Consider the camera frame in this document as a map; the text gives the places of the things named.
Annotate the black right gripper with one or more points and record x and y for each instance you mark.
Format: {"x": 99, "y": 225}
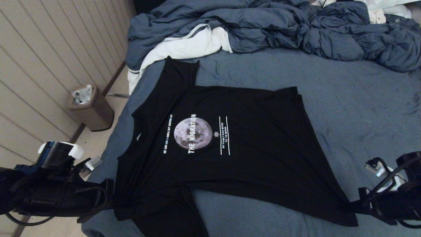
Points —
{"x": 401, "y": 205}

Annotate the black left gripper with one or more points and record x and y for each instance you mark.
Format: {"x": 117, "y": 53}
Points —
{"x": 59, "y": 200}

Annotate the black moon print t-shirt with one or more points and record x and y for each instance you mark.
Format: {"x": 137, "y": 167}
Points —
{"x": 263, "y": 164}

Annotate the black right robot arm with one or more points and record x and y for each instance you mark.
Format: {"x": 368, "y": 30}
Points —
{"x": 411, "y": 161}

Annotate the blue bed sheet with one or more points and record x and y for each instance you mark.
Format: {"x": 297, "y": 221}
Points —
{"x": 361, "y": 115}

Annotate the brown trash bin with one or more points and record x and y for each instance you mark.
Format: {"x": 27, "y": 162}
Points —
{"x": 95, "y": 115}

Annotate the white garment with grey stripe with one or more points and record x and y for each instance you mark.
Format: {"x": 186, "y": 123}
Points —
{"x": 184, "y": 47}

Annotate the white pillow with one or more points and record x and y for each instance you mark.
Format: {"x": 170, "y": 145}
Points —
{"x": 394, "y": 10}

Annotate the crumpled blue duvet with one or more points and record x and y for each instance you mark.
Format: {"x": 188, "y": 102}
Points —
{"x": 279, "y": 26}

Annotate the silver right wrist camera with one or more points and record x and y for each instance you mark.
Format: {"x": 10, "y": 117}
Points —
{"x": 393, "y": 179}

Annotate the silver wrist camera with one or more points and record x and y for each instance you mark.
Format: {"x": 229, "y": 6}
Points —
{"x": 393, "y": 179}
{"x": 93, "y": 163}

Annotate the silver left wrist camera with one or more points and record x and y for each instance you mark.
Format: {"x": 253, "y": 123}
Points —
{"x": 93, "y": 163}

